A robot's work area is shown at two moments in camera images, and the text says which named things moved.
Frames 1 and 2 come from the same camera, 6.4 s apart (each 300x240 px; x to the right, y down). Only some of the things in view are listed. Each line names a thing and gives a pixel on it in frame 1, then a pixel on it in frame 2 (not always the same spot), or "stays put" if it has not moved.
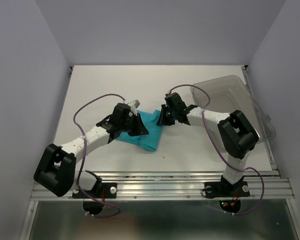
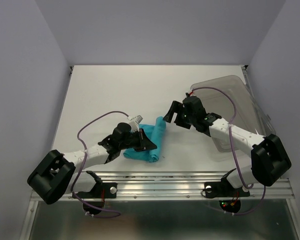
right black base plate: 215,190 stays put
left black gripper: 139,129 -> 144,142
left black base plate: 102,190 stays put
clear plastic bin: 230,93 stays put
